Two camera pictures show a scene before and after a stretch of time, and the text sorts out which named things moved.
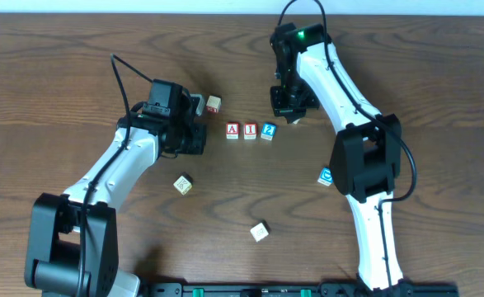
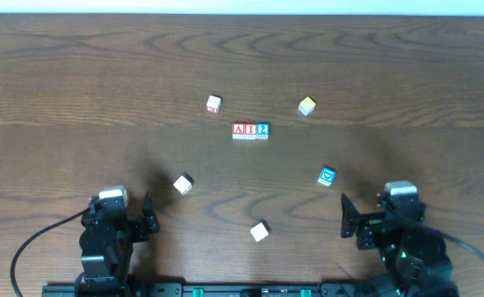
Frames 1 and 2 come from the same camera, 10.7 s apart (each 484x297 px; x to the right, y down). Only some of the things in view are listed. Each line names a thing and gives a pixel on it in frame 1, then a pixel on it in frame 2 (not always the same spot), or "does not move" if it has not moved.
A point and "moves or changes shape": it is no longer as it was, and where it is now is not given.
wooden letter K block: x=184 y=183 does not move
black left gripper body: x=195 y=140 to x=143 y=225
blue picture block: x=325 y=176 does not move
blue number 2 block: x=268 y=130 moves or changes shape
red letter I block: x=250 y=130 does not move
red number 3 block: x=213 y=104 does not move
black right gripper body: x=287 y=109 to x=362 y=225
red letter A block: x=232 y=130 moves or changes shape
